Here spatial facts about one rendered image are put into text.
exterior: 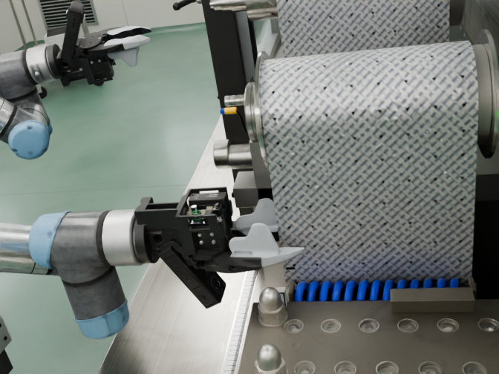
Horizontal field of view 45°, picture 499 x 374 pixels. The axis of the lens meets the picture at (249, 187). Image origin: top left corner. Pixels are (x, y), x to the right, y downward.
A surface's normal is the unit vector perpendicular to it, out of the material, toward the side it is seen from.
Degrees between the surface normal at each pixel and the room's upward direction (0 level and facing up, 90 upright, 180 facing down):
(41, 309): 0
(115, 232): 43
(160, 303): 0
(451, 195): 90
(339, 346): 0
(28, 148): 90
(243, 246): 90
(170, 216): 90
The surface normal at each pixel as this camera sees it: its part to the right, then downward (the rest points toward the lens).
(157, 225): -0.15, 0.50
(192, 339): -0.14, -0.86
